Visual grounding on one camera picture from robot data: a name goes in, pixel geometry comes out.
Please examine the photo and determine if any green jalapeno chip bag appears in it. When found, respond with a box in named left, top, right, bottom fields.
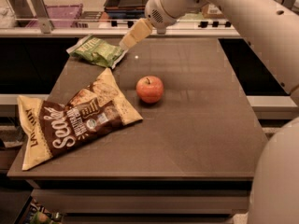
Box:
left=66, top=35, right=125, bottom=69

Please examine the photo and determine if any purple plastic crate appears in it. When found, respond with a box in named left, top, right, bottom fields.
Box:
left=25, top=3, right=84, bottom=29

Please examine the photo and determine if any cardboard box with label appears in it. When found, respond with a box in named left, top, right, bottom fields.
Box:
left=202, top=4, right=224, bottom=19

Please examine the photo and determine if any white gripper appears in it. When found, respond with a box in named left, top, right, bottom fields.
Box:
left=119, top=0, right=200, bottom=50

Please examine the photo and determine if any red apple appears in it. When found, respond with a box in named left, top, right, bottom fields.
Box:
left=135, top=76, right=164, bottom=104

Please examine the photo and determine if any brown table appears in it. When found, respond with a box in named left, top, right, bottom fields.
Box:
left=8, top=38, right=266, bottom=223

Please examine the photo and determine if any glass railing with metal posts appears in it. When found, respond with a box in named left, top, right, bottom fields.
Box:
left=0, top=0, right=237, bottom=37

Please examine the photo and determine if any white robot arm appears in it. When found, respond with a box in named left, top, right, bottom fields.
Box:
left=120, top=0, right=299, bottom=224

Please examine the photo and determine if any brown yellow multigrain chip bag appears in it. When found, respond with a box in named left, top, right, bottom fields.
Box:
left=17, top=68, right=142, bottom=171

